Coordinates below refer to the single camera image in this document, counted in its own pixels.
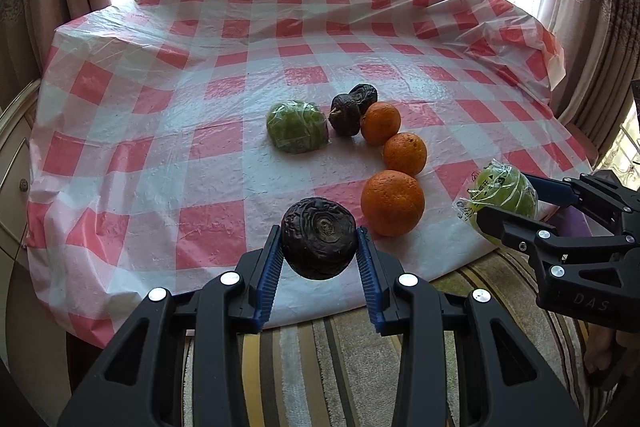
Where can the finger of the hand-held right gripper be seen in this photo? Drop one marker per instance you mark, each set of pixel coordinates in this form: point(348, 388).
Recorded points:
point(550, 193)
point(510, 227)

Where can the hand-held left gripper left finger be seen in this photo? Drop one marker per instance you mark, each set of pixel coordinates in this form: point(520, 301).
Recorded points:
point(267, 277)

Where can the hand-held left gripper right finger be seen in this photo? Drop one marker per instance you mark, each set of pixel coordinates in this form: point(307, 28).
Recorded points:
point(370, 277)

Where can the white box with purple rim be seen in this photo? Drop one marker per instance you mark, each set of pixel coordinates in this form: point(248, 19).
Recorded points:
point(575, 222)

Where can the plastic-wrapped green fruit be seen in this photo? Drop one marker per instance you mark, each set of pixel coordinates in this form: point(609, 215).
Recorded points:
point(295, 127)
point(500, 189)

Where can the dark wrinkled passion fruit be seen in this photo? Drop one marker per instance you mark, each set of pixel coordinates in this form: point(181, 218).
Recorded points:
point(366, 94)
point(345, 114)
point(320, 237)

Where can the orange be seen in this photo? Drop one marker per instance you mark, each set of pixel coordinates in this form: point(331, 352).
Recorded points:
point(381, 123)
point(392, 203)
point(405, 154)

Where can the person's foot in slipper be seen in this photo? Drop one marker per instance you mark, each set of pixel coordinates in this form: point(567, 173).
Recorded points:
point(602, 352)

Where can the striped rug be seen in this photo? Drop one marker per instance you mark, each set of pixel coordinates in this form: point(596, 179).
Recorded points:
point(325, 382)

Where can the dark striped curtain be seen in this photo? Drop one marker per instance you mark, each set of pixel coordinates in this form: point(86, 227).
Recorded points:
point(610, 57)

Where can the red white checkered tablecloth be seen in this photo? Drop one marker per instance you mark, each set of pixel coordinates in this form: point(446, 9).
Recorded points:
point(150, 107)

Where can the cream cabinet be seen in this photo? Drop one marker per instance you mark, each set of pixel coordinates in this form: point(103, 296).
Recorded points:
point(17, 157)

